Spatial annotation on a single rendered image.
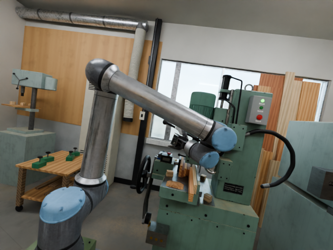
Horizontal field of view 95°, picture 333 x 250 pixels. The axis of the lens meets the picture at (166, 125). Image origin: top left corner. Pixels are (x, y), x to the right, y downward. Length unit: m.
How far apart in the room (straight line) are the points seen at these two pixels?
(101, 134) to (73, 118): 2.30
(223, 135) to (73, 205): 0.63
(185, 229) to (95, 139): 0.75
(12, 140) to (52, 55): 1.50
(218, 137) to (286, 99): 2.27
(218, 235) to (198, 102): 0.81
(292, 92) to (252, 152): 1.88
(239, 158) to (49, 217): 0.98
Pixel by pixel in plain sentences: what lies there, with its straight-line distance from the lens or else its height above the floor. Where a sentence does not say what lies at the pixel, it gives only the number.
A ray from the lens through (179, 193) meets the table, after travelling 0.90.
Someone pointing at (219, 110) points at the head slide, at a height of 1.37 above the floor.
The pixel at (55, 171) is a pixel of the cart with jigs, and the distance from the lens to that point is 1.99.
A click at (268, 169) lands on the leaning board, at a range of 2.53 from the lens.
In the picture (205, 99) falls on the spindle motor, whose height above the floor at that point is 1.43.
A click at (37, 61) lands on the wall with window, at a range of 3.62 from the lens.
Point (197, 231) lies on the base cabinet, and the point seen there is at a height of 0.63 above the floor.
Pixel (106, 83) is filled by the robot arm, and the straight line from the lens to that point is 0.63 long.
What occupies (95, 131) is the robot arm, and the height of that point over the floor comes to 1.16.
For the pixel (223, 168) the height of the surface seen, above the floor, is 1.03.
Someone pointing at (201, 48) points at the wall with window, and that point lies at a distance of 2.69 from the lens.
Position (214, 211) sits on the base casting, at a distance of 1.07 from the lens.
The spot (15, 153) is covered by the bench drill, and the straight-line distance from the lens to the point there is 2.89.
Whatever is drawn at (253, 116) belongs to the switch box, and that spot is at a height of 1.36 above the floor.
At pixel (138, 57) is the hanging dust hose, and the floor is 2.06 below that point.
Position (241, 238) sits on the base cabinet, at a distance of 1.18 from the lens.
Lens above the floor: 1.29
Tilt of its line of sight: 4 degrees down
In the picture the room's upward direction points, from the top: 9 degrees clockwise
